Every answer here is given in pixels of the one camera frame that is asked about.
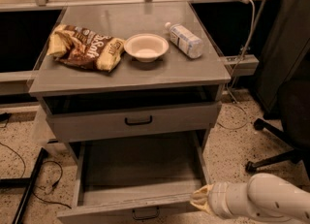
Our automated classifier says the clear plastic water bottle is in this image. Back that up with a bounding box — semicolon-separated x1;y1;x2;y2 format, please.
165;22;203;59

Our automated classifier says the grey drawer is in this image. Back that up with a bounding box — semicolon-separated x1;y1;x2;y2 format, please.
57;132;210;224
46;102;221;143

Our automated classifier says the black office chair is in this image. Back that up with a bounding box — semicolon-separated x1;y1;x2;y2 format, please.
245;52;310;177

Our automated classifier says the black floor stand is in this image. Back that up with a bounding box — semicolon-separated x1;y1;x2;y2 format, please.
0;148;48;224

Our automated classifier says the grey top drawer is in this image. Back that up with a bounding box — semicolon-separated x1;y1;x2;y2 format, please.
46;102;221;143

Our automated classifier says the grey drawer cabinet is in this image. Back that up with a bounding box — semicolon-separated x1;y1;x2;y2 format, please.
28;0;233;153

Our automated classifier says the brown yellow snack bag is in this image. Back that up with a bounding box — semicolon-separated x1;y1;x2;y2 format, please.
46;24;125;72

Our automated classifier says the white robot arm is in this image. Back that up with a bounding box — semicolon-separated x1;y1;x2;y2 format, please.
190;173;310;224

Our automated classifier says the white paper bowl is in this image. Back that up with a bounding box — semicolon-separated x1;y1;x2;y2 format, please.
124;34;169;62

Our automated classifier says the black floor cable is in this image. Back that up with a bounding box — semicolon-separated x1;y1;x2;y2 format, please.
0;142;73;210

